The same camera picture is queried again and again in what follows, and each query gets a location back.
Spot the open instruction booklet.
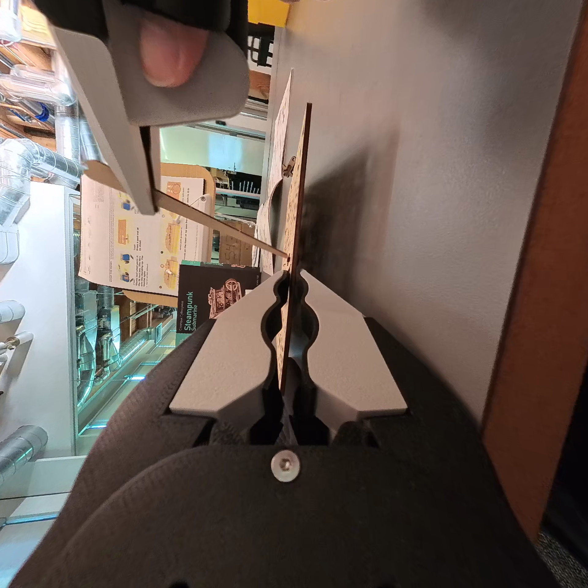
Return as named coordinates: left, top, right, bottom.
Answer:
left=255, top=68, right=295, bottom=276

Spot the thin wooden stick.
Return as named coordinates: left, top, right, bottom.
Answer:
left=85, top=161, right=291, bottom=259

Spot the yellow plastic bin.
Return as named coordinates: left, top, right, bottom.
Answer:
left=248, top=0, right=291, bottom=28

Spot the black model kit box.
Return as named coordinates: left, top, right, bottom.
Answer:
left=176, top=259, right=262, bottom=347

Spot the silver metal duct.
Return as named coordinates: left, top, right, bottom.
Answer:
left=0, top=425, right=49, bottom=485

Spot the instruction poster on cardboard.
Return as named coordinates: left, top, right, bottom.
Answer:
left=78, top=163, right=217, bottom=304

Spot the laser-cut wooden parts sheet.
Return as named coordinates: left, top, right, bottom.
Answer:
left=278, top=102, right=313, bottom=396

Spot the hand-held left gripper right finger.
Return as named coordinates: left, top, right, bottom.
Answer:
left=298, top=268, right=409, bottom=445

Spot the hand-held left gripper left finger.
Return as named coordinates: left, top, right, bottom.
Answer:
left=169, top=270, right=291, bottom=445

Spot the person's right hand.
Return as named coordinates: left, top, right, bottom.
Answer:
left=139, top=13, right=209, bottom=89

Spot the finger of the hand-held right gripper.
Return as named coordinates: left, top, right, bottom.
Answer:
left=53, top=27, right=160, bottom=216

